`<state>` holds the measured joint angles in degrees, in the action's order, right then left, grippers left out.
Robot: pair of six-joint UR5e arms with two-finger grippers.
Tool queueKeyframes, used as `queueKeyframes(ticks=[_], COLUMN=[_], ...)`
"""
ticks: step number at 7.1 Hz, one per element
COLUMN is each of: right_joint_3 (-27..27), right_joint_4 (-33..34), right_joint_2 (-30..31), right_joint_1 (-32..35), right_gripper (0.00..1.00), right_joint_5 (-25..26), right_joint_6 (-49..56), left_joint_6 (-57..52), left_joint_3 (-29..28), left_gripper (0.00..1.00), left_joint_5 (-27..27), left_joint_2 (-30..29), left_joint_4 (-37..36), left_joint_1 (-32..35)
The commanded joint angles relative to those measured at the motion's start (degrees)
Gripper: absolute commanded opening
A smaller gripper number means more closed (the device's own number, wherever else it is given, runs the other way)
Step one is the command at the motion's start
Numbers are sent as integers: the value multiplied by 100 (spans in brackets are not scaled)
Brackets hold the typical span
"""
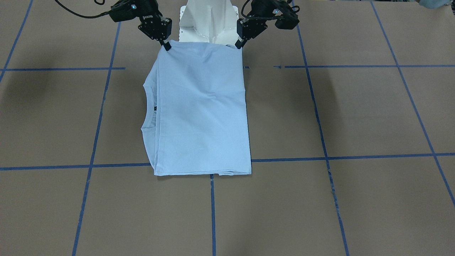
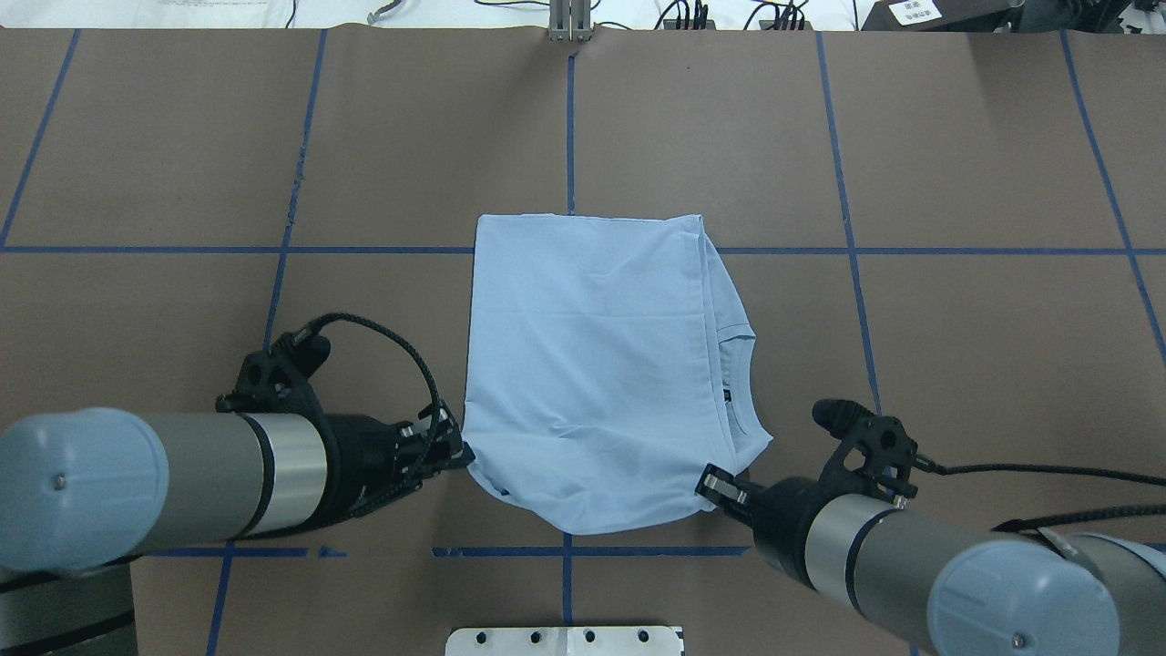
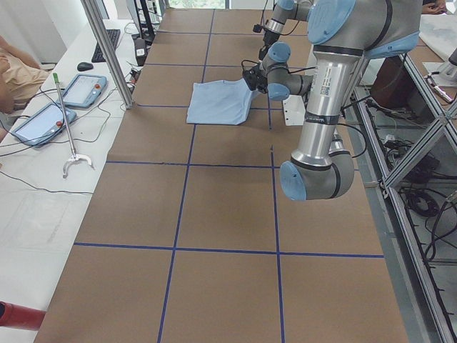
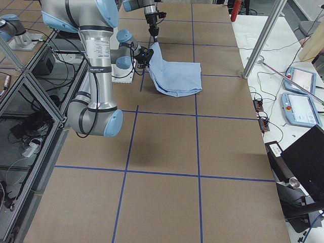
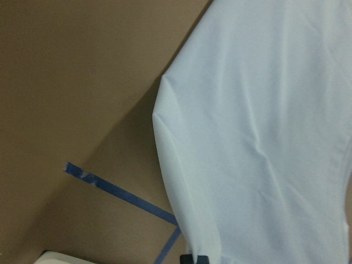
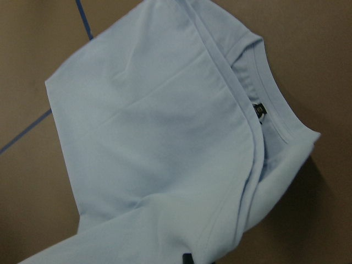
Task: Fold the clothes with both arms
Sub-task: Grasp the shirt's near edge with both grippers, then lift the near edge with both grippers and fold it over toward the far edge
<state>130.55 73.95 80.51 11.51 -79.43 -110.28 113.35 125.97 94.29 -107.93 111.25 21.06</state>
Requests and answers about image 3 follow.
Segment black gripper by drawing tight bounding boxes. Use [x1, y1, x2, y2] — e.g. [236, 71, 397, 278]
[251, 64, 268, 93]
[258, 30, 281, 61]

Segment light blue t-shirt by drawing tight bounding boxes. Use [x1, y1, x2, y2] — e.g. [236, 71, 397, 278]
[186, 79, 258, 125]

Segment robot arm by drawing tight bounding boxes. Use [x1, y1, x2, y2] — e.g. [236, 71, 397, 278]
[243, 1, 422, 201]
[253, 0, 314, 61]

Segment black power adapter box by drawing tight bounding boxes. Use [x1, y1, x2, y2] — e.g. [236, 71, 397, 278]
[134, 38, 148, 66]

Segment black keyboard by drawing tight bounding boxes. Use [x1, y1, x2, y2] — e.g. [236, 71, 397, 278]
[91, 29, 121, 64]

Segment far blue teach pendant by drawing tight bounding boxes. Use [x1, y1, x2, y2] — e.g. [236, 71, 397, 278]
[62, 74, 107, 109]

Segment blue teach pendant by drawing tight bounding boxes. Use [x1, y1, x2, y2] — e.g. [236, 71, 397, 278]
[11, 103, 65, 146]
[62, 74, 107, 109]

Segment black computer mouse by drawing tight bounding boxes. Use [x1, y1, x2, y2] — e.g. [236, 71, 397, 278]
[77, 61, 94, 71]

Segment reacher grabber tool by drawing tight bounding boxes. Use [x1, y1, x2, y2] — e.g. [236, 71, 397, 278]
[52, 72, 94, 179]

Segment near blue teach pendant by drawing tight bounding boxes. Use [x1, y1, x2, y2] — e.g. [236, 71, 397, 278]
[11, 103, 65, 146]

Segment seated person beige shirt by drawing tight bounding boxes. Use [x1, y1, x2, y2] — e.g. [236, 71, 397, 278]
[1, 36, 49, 114]

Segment red cylinder object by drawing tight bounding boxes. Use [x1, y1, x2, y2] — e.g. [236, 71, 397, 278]
[1, 302, 46, 331]

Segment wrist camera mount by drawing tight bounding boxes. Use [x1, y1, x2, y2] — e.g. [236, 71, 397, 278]
[242, 69, 261, 91]
[253, 24, 267, 33]

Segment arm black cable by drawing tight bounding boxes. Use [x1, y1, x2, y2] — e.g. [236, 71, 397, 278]
[262, 0, 303, 36]
[241, 59, 317, 74]

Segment white pedestal base plate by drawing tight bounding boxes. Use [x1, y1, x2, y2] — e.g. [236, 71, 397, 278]
[282, 95, 306, 126]

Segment aluminium frame post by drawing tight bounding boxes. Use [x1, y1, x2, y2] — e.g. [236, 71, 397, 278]
[81, 0, 133, 109]

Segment floor cable bundle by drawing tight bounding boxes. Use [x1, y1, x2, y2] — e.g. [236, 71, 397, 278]
[381, 131, 457, 265]

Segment aluminium frame rail right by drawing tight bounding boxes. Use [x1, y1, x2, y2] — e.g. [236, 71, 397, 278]
[344, 43, 456, 342]

